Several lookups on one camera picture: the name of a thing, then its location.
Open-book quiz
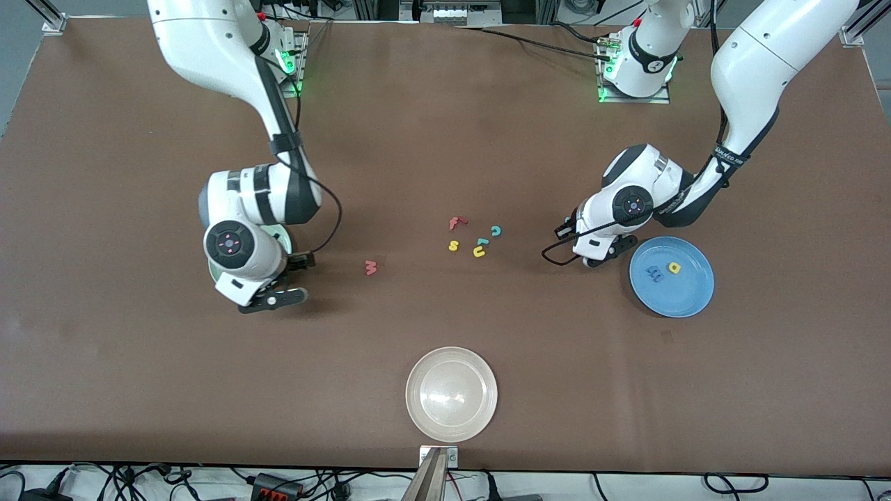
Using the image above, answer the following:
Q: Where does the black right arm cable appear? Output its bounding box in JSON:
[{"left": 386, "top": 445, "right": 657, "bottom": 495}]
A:
[{"left": 254, "top": 52, "right": 344, "bottom": 258}]

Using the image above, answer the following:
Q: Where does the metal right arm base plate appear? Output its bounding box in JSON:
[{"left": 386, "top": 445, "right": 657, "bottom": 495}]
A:
[{"left": 275, "top": 28, "right": 308, "bottom": 98}]

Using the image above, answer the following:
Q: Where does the aluminium camera mount beam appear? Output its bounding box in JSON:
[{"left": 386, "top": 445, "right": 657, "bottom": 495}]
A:
[{"left": 402, "top": 449, "right": 450, "bottom": 501}]

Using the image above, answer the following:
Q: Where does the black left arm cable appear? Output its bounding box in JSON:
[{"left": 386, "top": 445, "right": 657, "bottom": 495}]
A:
[{"left": 542, "top": 0, "right": 732, "bottom": 267}]

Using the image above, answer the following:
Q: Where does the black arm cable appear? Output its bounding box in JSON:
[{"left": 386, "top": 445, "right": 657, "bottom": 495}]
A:
[
  {"left": 254, "top": 52, "right": 344, "bottom": 258},
  {"left": 542, "top": 0, "right": 732, "bottom": 267}
]

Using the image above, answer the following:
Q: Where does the beige plate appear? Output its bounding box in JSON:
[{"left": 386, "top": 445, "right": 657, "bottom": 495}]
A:
[{"left": 405, "top": 347, "right": 499, "bottom": 443}]

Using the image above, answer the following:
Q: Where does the grey connector box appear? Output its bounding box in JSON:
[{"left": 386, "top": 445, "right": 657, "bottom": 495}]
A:
[{"left": 418, "top": 0, "right": 502, "bottom": 27}]

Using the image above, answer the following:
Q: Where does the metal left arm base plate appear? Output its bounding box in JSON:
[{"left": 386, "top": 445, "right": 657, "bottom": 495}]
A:
[{"left": 597, "top": 35, "right": 671, "bottom": 105}]

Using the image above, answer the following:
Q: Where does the short black table cable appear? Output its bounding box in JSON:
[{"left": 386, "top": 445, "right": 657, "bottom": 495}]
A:
[{"left": 550, "top": 21, "right": 610, "bottom": 45}]

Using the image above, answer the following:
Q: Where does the looped black floor cable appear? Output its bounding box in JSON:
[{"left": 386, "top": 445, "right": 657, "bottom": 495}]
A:
[{"left": 703, "top": 473, "right": 770, "bottom": 495}]

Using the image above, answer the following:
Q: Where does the aluminium corner profile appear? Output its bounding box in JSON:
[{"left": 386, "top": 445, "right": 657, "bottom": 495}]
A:
[
  {"left": 839, "top": 0, "right": 891, "bottom": 48},
  {"left": 40, "top": 0, "right": 68, "bottom": 34}
]

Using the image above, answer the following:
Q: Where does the long black table cable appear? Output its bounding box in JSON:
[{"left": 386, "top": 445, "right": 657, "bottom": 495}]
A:
[{"left": 452, "top": 25, "right": 615, "bottom": 61}]

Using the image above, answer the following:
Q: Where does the pale green plate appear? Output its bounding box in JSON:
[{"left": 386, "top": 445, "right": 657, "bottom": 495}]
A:
[{"left": 207, "top": 223, "right": 294, "bottom": 287}]

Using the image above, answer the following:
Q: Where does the blue plate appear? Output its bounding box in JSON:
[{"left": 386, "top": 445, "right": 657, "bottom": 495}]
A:
[{"left": 629, "top": 236, "right": 716, "bottom": 319}]

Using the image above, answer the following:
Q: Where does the black orange power strip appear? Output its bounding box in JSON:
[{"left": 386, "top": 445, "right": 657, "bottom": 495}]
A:
[{"left": 249, "top": 472, "right": 305, "bottom": 501}]

